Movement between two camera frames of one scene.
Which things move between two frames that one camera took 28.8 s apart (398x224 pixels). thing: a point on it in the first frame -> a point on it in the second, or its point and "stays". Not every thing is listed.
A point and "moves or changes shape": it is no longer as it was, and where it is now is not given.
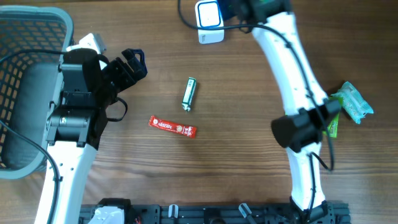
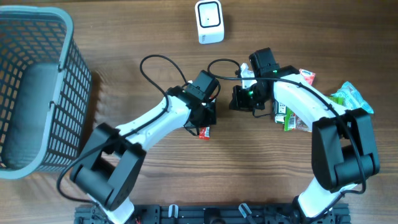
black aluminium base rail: [329, 213] stays
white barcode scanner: [209, 15] stays
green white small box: [189, 93] -> [280, 111]
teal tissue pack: [354, 105] stays
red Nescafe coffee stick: [187, 130] moves or changes shape
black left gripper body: [119, 78] -> [208, 117]
